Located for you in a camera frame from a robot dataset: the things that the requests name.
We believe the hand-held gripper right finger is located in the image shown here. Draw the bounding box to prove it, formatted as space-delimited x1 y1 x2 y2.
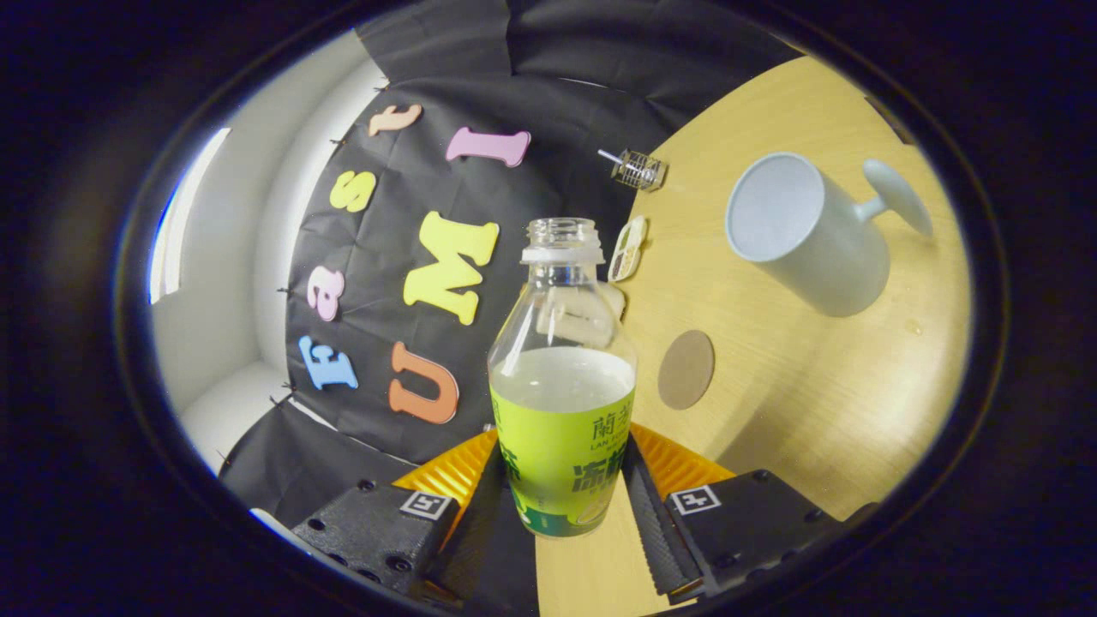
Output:
624 422 858 601

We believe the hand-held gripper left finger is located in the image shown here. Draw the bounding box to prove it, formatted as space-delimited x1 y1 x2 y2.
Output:
291 428 511 602

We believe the green label juice bottle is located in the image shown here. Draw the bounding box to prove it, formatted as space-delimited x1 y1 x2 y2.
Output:
487 218 639 539

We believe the round brown coaster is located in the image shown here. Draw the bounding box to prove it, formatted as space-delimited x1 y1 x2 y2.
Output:
657 330 716 410

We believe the pale grey cup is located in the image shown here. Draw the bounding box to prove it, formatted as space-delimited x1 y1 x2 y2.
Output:
725 152 934 319

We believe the wooden table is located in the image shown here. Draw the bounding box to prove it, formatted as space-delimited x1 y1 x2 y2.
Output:
536 56 974 616

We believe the white divided tray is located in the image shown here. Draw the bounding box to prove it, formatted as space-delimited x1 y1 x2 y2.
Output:
608 214 650 283

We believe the large ceiling light panel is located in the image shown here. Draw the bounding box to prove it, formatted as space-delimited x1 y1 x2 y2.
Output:
150 127 232 305

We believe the wire mesh holder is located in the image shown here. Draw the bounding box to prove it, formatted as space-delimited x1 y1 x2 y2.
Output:
610 150 668 192

